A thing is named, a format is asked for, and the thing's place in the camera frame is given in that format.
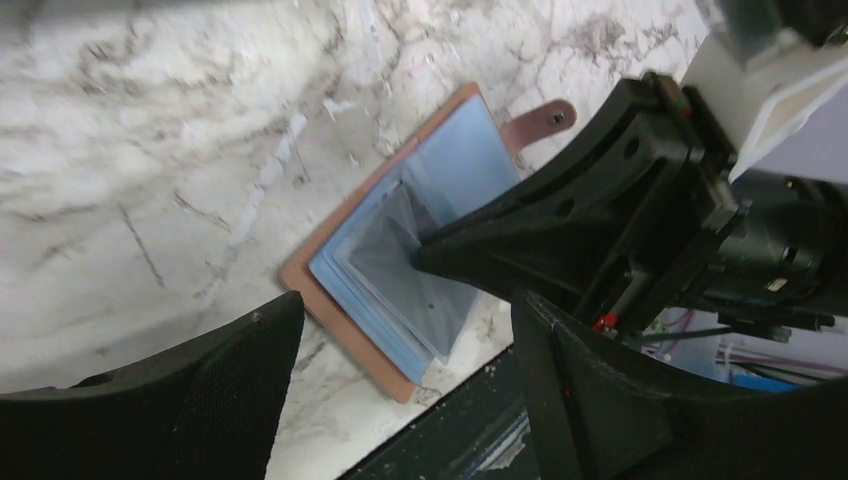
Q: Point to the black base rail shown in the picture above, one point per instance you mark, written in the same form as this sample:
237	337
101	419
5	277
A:
480	430

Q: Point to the brown leather card holder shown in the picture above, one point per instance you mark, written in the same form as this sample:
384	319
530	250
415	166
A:
456	161

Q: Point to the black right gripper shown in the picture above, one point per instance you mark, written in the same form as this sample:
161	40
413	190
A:
639	212

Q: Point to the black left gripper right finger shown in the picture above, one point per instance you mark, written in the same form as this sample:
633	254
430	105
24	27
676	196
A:
600	410

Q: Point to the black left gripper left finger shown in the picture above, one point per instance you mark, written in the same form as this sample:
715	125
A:
208	408

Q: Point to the blue plastic box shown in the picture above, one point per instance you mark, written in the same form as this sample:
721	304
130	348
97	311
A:
762	384

